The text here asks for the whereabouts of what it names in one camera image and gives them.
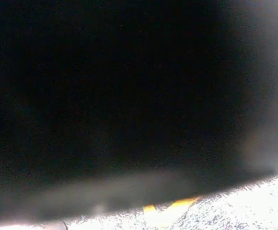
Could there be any yellow tape square outline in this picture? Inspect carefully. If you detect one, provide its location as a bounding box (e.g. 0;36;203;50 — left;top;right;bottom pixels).
143;196;201;214

